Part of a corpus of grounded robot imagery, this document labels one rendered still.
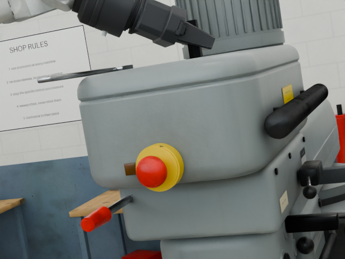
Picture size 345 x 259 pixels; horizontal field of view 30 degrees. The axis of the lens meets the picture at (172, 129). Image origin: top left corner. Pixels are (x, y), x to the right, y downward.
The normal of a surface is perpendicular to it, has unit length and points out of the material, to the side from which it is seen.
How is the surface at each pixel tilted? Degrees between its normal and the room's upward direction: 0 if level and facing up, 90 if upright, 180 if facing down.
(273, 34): 90
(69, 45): 90
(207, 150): 90
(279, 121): 90
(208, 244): 68
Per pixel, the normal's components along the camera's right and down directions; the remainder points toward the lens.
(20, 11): 0.78, -0.24
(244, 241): -0.11, -0.28
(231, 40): -0.10, 0.11
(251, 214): -0.33, 0.15
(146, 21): 0.17, 0.07
